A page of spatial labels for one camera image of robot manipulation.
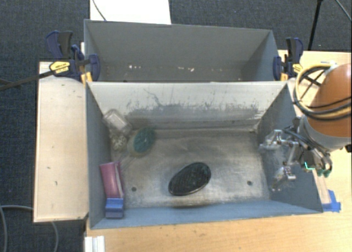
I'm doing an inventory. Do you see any clear dotted plastic piece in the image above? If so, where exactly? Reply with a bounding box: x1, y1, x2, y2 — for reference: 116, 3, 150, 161
111, 132, 129, 152

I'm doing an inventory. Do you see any green round scrubber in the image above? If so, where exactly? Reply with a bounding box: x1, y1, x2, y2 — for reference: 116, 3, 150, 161
127, 126, 157, 158

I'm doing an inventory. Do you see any blue plastic block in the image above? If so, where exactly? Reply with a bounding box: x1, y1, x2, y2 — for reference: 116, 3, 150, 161
104, 196, 125, 220

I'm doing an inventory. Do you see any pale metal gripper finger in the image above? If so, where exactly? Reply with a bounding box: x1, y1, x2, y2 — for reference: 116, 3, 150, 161
258, 129, 299, 152
270, 166, 298, 192

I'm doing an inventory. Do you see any pale wood flat board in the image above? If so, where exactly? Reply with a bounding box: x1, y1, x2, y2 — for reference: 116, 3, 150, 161
32, 61, 90, 223

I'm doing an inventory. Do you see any clear glass jar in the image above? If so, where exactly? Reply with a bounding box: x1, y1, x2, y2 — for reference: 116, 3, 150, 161
101, 108, 133, 136

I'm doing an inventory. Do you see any grey metal bin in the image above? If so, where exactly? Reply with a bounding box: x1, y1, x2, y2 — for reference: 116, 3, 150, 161
83, 19, 324, 231

